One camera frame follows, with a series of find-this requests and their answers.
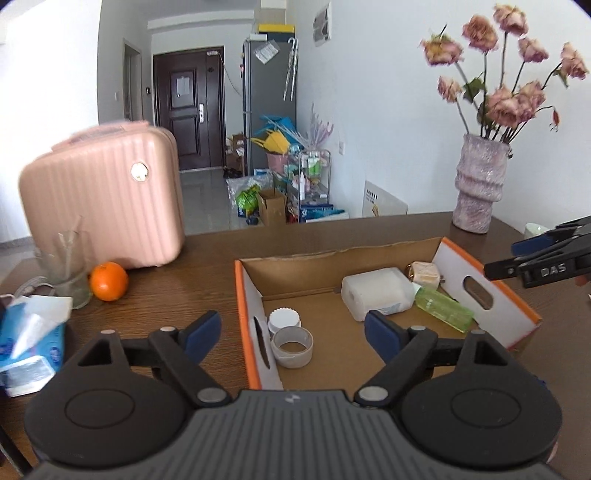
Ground pale green bowl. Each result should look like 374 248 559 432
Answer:
524 223 549 239

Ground translucent white plastic bottle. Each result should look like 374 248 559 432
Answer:
341 267 415 322

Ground blue tissue pack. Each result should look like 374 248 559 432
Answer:
1 295 72 398

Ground wall electrical panel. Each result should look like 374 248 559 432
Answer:
311 2 332 47

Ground pink ceramic vase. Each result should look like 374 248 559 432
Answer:
452 134 511 235

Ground glass cup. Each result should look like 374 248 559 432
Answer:
36 230 92 310

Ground dark brown door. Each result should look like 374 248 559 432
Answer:
153 47 225 171

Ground white ridged jar lid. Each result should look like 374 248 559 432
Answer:
267 307 301 335

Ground pink suitcase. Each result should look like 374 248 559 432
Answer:
19 121 184 269

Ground beige toothpick box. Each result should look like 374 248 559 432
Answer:
406 261 442 290

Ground yellow box on fridge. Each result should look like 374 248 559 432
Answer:
257 23 296 34

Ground small cardboard box floor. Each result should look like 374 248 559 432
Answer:
256 189 287 227

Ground green spray bottle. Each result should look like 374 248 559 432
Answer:
412 283 474 333

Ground orange fruit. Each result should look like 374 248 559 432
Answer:
89 261 129 302

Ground red cardboard box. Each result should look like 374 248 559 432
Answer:
233 236 543 391

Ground grey refrigerator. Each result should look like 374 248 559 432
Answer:
242 39 297 175

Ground dried pink roses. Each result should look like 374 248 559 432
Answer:
419 3 590 146

